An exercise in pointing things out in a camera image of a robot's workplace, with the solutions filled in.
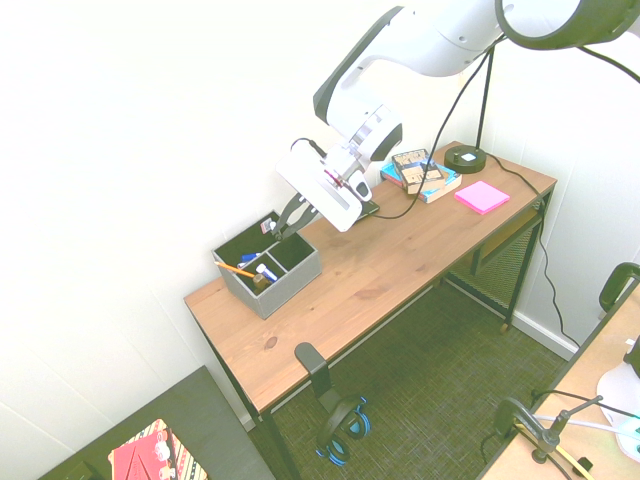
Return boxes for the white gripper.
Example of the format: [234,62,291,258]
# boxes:
[271,148,365,242]

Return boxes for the grey fabric desk holder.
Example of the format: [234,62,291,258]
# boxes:
[211,209,323,322]

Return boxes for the yellow pencil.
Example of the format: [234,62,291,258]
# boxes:
[214,260,257,280]

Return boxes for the paperback book with dark cover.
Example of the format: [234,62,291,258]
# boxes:
[391,147,445,196]

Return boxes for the black headphone hanger clamp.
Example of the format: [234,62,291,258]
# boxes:
[293,341,333,407]

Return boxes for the blue paperback book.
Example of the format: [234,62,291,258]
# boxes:
[379,160,464,205]

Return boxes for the black desk lamp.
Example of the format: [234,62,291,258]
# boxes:
[443,43,497,175]

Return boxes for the pink sticky note pad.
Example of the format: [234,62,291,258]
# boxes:
[453,180,512,217]

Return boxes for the black and blue headphones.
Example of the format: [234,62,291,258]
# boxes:
[314,394,373,468]

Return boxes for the black side table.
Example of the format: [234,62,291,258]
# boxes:
[35,364,277,480]

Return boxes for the red patterned booklet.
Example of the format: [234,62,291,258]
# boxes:
[107,418,210,480]

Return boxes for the black table clamp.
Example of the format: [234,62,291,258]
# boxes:
[598,261,640,312]

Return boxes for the light wooden work table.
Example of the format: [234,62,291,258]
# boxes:
[477,287,640,480]

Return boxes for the white device base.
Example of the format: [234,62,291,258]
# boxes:
[596,335,640,427]

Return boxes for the white power strip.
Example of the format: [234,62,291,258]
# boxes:
[615,416,640,462]

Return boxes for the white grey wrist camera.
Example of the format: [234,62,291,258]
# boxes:
[349,171,375,202]

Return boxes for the wooden desk with black frame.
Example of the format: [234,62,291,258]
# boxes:
[182,140,559,480]

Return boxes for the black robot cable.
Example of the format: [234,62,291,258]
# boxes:
[290,30,640,221]

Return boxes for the black lamp power cable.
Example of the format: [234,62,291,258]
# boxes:
[483,152,581,349]

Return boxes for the black clamp with camera stand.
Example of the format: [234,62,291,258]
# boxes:
[491,394,606,466]

